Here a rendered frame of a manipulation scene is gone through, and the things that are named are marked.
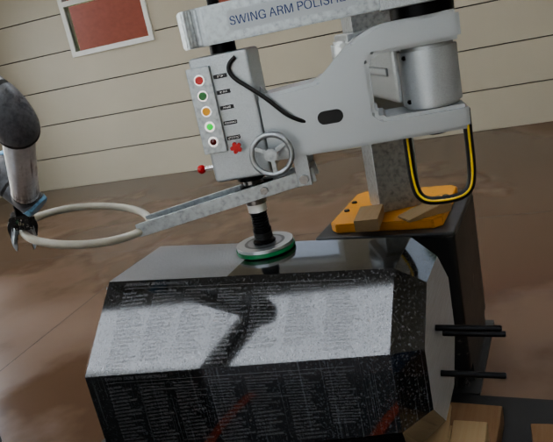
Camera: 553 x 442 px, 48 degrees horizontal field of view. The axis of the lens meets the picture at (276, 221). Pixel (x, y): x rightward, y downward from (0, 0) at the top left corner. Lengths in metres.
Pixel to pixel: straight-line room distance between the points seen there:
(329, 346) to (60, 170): 8.63
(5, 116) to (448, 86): 1.29
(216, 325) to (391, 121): 0.88
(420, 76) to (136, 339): 1.29
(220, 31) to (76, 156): 8.05
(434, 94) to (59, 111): 8.34
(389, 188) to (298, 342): 1.04
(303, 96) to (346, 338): 0.78
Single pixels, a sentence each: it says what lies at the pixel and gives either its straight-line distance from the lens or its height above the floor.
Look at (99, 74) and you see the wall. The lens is 9.49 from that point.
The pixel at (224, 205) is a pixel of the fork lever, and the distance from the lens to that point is 2.21.
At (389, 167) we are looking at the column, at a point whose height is 0.98.
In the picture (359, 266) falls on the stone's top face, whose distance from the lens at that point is 1.98.
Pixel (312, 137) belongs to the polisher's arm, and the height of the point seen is 1.27.
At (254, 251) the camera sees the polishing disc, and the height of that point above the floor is 0.90.
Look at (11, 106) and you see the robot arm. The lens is 1.69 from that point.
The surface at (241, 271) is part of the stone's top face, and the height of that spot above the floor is 0.87.
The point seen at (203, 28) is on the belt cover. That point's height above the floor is 1.67.
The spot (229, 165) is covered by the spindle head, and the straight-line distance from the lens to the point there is 2.11.
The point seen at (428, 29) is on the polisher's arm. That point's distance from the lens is 2.03.
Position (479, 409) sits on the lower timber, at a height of 0.10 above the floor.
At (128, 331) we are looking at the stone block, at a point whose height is 0.74.
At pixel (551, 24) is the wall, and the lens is 8.04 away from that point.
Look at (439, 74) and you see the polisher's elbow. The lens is 2.05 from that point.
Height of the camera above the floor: 1.61
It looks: 16 degrees down
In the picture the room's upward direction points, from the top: 12 degrees counter-clockwise
